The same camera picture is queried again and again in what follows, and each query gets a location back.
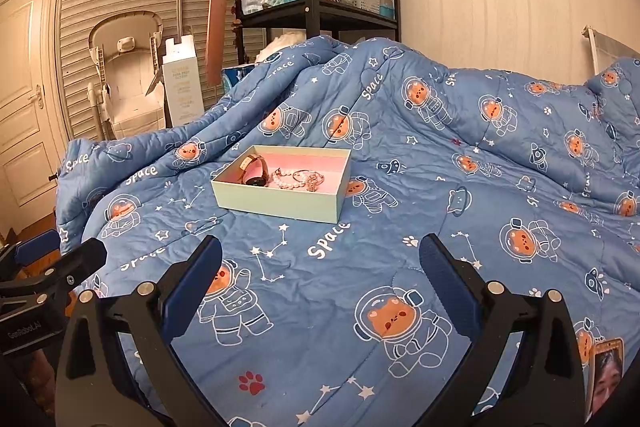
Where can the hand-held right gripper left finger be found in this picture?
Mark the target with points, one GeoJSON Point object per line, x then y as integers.
{"type": "Point", "coordinates": [195, 287]}

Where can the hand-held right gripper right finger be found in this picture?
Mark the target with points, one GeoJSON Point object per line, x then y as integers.
{"type": "Point", "coordinates": [450, 287]}

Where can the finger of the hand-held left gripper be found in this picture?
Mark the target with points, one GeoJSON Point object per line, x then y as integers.
{"type": "Point", "coordinates": [35, 249]}
{"type": "Point", "coordinates": [80, 262]}

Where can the pale box with pink inside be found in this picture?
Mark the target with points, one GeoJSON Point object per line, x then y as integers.
{"type": "Point", "coordinates": [280, 204]}

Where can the blue astronaut bear printed blanket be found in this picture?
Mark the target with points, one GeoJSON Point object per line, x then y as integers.
{"type": "Point", "coordinates": [325, 307]}

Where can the cream panelled door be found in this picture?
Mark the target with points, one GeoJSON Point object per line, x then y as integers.
{"type": "Point", "coordinates": [25, 107]}

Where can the smartphone with lit screen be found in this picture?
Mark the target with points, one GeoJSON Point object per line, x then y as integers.
{"type": "Point", "coordinates": [607, 377]}

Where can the white baby high chair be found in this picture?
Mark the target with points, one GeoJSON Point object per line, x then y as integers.
{"type": "Point", "coordinates": [125, 72]}

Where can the tall white carton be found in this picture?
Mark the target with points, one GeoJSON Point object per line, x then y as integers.
{"type": "Point", "coordinates": [182, 92]}

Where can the blue packet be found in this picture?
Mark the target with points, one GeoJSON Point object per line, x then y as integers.
{"type": "Point", "coordinates": [235, 77]}

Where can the white cloth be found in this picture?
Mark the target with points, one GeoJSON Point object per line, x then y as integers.
{"type": "Point", "coordinates": [280, 44]}

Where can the white panel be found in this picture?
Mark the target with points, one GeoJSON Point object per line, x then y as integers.
{"type": "Point", "coordinates": [612, 49]}

